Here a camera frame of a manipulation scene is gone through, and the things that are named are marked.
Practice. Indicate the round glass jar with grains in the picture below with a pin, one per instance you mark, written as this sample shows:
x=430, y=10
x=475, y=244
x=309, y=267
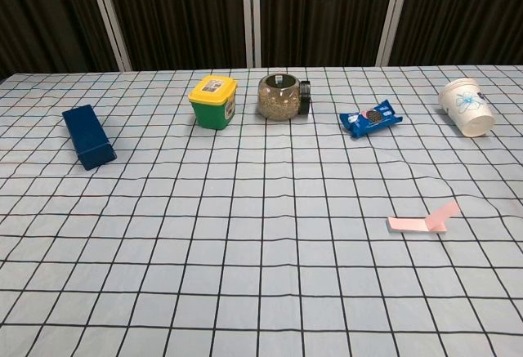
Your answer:
x=278, y=101

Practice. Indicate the black folding screen panel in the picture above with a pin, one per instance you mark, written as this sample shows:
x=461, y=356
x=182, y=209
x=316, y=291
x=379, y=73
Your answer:
x=466, y=14
x=180, y=14
x=323, y=14
x=45, y=14

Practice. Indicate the white paper cup blue flower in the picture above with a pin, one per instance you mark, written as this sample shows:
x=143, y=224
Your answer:
x=466, y=108

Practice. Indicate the light blue checkered tablecloth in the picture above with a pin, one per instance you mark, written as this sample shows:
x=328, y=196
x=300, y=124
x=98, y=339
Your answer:
x=261, y=259

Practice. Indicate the green tub with yellow lid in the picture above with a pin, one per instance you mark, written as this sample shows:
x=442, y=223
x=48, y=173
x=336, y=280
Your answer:
x=212, y=105

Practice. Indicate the black round jar lid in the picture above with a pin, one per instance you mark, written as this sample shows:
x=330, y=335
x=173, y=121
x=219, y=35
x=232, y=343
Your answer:
x=305, y=97

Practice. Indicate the blue cookie packet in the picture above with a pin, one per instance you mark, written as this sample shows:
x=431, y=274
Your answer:
x=369, y=120

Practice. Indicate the dark blue rectangular box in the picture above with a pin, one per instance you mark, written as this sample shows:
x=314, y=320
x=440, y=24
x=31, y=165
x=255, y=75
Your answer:
x=88, y=136

